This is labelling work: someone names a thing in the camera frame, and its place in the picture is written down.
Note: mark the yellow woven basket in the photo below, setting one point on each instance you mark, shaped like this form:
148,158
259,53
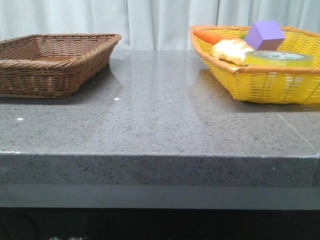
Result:
265,84

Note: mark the white curtain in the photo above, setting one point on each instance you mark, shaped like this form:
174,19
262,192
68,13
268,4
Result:
149,25

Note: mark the yellow clear tape roll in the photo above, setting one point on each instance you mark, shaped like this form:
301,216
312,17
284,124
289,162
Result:
278,58

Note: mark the bread roll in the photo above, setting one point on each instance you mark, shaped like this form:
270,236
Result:
233,50

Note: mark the orange toy carrot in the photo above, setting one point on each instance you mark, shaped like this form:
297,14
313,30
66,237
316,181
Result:
211,36

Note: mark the brown wicker basket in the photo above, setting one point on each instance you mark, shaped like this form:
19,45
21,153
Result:
52,66

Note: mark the purple cube block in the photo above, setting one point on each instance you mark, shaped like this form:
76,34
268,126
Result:
265,35

